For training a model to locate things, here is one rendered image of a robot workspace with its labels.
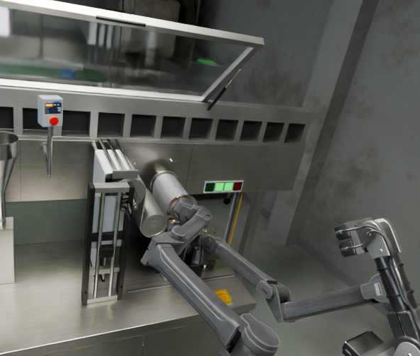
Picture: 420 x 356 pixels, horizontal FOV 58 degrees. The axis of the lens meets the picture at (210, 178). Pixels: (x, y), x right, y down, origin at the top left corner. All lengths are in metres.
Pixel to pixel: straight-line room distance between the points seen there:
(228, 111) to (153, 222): 0.71
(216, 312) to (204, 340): 1.02
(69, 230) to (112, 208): 0.58
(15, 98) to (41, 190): 0.43
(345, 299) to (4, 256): 1.29
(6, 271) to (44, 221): 0.32
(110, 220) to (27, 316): 0.48
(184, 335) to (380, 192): 2.25
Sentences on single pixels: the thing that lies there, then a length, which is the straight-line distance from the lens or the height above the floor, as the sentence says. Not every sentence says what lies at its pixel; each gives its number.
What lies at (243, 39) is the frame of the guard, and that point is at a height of 2.00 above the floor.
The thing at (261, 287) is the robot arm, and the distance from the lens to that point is 1.38.
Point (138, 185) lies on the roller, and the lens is 1.59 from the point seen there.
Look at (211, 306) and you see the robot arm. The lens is 0.91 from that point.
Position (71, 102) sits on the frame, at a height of 1.61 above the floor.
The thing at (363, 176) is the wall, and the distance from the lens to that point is 3.60.
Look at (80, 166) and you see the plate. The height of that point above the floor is 1.31.
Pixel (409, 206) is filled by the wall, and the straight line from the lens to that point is 3.41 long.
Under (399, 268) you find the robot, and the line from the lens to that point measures 0.87.
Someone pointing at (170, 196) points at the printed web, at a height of 1.29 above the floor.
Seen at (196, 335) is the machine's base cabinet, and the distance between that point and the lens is 1.86.
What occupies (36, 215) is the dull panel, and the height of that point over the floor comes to 1.06.
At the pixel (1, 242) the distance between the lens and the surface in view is 1.72.
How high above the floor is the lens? 2.09
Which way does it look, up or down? 24 degrees down
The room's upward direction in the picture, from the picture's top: 12 degrees clockwise
